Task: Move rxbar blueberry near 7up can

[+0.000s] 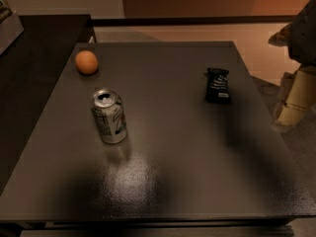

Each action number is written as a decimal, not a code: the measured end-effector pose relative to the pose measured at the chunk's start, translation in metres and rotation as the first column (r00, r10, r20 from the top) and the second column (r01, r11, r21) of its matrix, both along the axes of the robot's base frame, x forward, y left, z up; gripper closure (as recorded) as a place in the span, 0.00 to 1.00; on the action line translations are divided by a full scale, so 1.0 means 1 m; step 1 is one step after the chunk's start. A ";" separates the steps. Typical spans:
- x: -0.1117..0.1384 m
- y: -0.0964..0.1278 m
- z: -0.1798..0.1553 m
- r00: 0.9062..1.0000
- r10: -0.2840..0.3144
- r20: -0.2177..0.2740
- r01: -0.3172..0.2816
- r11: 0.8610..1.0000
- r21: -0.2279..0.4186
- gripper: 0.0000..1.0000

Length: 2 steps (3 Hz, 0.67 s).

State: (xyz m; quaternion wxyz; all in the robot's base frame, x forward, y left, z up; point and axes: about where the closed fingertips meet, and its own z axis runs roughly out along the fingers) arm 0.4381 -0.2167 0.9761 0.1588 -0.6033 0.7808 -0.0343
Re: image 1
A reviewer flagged dark rxbar blueberry wrapper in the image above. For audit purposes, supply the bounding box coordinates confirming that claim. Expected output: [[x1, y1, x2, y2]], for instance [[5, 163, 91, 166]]
[[205, 68, 231, 104]]

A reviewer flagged grey box on side table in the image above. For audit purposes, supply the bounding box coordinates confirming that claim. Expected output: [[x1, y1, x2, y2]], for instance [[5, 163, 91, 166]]
[[0, 12, 24, 55]]

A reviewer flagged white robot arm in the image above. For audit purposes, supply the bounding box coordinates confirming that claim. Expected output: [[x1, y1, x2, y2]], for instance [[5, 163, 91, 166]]
[[269, 0, 316, 132]]

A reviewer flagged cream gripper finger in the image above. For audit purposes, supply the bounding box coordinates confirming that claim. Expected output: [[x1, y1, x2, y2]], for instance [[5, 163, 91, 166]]
[[272, 65, 316, 132]]

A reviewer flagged silver 7up soda can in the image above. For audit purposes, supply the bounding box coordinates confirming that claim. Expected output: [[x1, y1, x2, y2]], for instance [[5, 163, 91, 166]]
[[91, 88, 127, 144]]

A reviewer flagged orange round fruit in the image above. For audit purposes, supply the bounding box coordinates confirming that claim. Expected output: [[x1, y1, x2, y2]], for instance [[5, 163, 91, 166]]
[[75, 50, 99, 75]]

